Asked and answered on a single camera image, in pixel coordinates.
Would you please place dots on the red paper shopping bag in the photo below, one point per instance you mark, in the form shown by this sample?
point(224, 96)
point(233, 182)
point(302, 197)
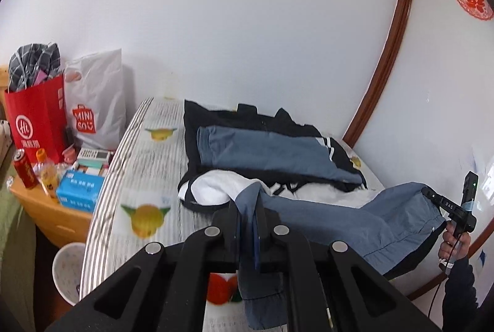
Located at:
point(38, 120)

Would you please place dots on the grey plaid cloth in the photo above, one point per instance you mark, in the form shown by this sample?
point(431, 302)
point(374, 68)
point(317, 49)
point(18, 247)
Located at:
point(33, 64)

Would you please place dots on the black white blue jacket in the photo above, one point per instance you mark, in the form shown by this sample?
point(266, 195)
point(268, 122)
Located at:
point(243, 157)

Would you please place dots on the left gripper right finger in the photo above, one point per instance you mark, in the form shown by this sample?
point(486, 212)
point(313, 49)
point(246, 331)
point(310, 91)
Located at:
point(330, 288)

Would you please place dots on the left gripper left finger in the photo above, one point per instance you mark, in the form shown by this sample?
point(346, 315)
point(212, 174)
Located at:
point(161, 288)

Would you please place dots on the white remote control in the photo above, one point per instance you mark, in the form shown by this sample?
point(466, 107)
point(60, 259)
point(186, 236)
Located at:
point(91, 154)

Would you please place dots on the white waste bin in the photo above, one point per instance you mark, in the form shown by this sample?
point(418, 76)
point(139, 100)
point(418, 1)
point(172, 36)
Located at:
point(66, 271)

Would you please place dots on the orange juice bottle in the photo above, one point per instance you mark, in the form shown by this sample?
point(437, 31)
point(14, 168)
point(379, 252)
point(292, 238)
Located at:
point(47, 173)

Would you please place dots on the wooden bedside table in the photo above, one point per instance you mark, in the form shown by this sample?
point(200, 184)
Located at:
point(60, 225)

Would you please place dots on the red drink can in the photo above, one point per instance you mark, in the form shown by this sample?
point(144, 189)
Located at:
point(24, 169)

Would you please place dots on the white Miniso plastic bag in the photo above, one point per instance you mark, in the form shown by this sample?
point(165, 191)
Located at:
point(95, 101)

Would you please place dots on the blue tissue box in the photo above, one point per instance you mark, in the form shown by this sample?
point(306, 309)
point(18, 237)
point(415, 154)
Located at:
point(79, 191)

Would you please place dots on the person's right hand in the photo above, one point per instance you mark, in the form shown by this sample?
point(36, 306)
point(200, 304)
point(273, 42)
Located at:
point(453, 247)

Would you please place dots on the dark sleeve right forearm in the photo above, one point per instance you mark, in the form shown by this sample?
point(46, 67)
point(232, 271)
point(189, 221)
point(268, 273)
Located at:
point(459, 304)

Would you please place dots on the fruit print bed sheet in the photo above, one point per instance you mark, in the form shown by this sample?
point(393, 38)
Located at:
point(140, 202)

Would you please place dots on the brown wooden door frame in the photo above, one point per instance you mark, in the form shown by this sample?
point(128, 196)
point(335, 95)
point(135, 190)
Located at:
point(428, 112)

